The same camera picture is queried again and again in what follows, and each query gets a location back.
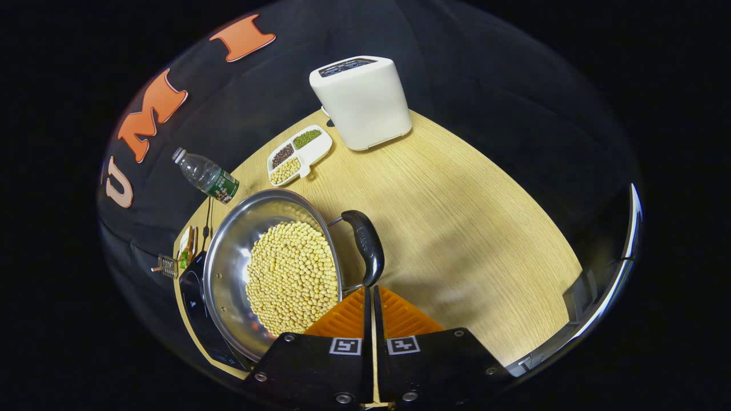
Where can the clear plastic water bottle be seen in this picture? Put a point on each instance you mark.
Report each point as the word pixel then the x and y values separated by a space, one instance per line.
pixel 208 177

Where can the steel pot with soybeans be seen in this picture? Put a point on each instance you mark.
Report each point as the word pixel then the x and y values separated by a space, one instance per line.
pixel 285 274

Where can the white divided bean dish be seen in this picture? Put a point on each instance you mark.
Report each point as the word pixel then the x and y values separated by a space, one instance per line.
pixel 300 154

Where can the black induction cooktop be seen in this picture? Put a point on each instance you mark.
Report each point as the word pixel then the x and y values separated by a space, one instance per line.
pixel 197 308

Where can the white toaster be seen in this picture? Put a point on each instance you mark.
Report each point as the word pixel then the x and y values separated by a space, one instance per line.
pixel 365 103

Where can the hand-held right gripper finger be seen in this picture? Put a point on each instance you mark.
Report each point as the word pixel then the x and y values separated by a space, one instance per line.
pixel 368 331
pixel 380 331

